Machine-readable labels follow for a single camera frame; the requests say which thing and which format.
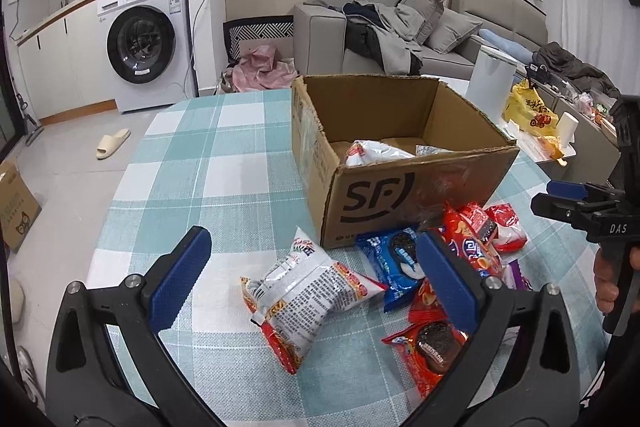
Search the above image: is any printed cardboard box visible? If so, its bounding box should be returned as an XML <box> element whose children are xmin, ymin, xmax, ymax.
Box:
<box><xmin>0</xmin><ymin>159</ymin><xmax>42</xmax><ymax>254</ymax></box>

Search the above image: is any brown cardboard box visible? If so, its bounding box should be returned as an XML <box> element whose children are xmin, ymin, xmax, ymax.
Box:
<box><xmin>291</xmin><ymin>74</ymin><xmax>521</xmax><ymax>250</ymax></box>

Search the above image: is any grey jacket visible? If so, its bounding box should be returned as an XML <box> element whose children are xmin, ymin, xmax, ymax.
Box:
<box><xmin>372</xmin><ymin>2</ymin><xmax>426</xmax><ymax>75</ymax></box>

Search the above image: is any black white patterned chair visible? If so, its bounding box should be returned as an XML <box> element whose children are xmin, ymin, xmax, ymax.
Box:
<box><xmin>222</xmin><ymin>16</ymin><xmax>295</xmax><ymax>62</ymax></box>

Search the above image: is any white washing machine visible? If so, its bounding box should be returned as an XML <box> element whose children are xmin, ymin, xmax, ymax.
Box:
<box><xmin>96</xmin><ymin>0</ymin><xmax>198</xmax><ymax>114</ymax></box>

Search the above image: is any white red noodle snack packet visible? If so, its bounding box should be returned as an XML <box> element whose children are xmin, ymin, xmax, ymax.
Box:
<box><xmin>240</xmin><ymin>227</ymin><xmax>390</xmax><ymax>375</ymax></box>

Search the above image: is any white curtain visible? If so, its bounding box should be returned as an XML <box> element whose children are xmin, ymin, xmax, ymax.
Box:
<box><xmin>545</xmin><ymin>0</ymin><xmax>640</xmax><ymax>72</ymax></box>

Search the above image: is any dark jacket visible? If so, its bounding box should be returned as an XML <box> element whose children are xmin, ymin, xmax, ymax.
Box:
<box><xmin>532</xmin><ymin>42</ymin><xmax>621</xmax><ymax>95</ymax></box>

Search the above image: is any green white checked tablecloth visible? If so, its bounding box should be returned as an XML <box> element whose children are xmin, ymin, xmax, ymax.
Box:
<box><xmin>85</xmin><ymin>94</ymin><xmax>621</xmax><ymax>427</ymax></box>

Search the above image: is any pink cloth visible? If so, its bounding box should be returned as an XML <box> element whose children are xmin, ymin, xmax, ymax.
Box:
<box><xmin>220</xmin><ymin>44</ymin><xmax>301</xmax><ymax>94</ymax></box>

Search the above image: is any yellow plastic bag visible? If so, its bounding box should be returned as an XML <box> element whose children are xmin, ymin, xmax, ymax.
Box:
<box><xmin>502</xmin><ymin>79</ymin><xmax>560</xmax><ymax>132</ymax></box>

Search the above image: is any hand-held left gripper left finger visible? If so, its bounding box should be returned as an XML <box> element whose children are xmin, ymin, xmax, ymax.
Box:
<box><xmin>45</xmin><ymin>226</ymin><xmax>213</xmax><ymax>427</ymax></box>

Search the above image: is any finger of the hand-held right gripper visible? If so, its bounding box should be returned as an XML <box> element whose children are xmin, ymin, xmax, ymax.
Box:
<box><xmin>546</xmin><ymin>180</ymin><xmax>623</xmax><ymax>204</ymax></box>
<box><xmin>531</xmin><ymin>193</ymin><xmax>608</xmax><ymax>233</ymax></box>

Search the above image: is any red cone snack bag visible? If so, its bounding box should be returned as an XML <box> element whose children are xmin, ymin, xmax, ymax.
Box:
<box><xmin>409</xmin><ymin>203</ymin><xmax>503</xmax><ymax>325</ymax></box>

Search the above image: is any person's right hand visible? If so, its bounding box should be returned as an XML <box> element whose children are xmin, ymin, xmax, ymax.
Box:
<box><xmin>594</xmin><ymin>246</ymin><xmax>640</xmax><ymax>315</ymax></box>

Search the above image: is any black garment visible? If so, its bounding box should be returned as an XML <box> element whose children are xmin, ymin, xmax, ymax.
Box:
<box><xmin>342</xmin><ymin>1</ymin><xmax>386</xmax><ymax>68</ymax></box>

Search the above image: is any grey pillow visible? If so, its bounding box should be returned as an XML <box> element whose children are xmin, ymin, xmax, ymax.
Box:
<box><xmin>425</xmin><ymin>9</ymin><xmax>483</xmax><ymax>54</ymax></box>
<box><xmin>400</xmin><ymin>0</ymin><xmax>446</xmax><ymax>45</ymax></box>

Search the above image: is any light blue blanket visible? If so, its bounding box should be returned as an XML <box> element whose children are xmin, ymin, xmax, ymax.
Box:
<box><xmin>480</xmin><ymin>29</ymin><xmax>533</xmax><ymax>65</ymax></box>

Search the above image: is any beige slipper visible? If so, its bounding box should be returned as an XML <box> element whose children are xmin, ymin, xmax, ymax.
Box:
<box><xmin>96</xmin><ymin>128</ymin><xmax>132</xmax><ymax>161</ymax></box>
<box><xmin>7</xmin><ymin>279</ymin><xmax>25</xmax><ymax>323</ymax></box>

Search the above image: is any white counter cabinet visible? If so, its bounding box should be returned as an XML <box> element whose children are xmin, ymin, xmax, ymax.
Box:
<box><xmin>15</xmin><ymin>0</ymin><xmax>121</xmax><ymax>120</ymax></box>

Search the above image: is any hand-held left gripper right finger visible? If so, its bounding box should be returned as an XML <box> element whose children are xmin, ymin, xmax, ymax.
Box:
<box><xmin>400</xmin><ymin>229</ymin><xmax>601</xmax><ymax>427</ymax></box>

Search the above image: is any white bin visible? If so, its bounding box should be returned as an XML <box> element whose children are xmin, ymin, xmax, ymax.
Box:
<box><xmin>467</xmin><ymin>44</ymin><xmax>518</xmax><ymax>120</ymax></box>

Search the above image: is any orange food packet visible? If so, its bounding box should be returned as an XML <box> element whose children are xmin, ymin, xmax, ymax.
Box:
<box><xmin>537</xmin><ymin>134</ymin><xmax>566</xmax><ymax>162</ymax></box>

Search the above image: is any red cookie packet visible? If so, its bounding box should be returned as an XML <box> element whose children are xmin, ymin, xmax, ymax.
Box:
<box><xmin>382</xmin><ymin>319</ymin><xmax>471</xmax><ymax>400</ymax></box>

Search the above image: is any blue cookie packet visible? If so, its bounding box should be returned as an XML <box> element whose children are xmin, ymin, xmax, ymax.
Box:
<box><xmin>356</xmin><ymin>227</ymin><xmax>427</xmax><ymax>314</ymax></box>

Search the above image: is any white black sneaker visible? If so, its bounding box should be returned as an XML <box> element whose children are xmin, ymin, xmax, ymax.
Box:
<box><xmin>15</xmin><ymin>344</ymin><xmax>46</xmax><ymax>403</ymax></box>

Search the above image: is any purple snack packet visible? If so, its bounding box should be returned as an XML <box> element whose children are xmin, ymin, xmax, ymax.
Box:
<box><xmin>501</xmin><ymin>259</ymin><xmax>530</xmax><ymax>292</ymax></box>

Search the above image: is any grey sofa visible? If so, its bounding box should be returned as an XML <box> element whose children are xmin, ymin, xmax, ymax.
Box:
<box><xmin>292</xmin><ymin>0</ymin><xmax>551</xmax><ymax>82</ymax></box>

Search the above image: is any white paper cup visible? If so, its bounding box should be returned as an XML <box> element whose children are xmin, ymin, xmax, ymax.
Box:
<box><xmin>555</xmin><ymin>112</ymin><xmax>579</xmax><ymax>142</ymax></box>

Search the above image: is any grey floor mop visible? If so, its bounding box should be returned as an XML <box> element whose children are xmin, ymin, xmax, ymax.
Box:
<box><xmin>12</xmin><ymin>92</ymin><xmax>43</xmax><ymax>148</ymax></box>

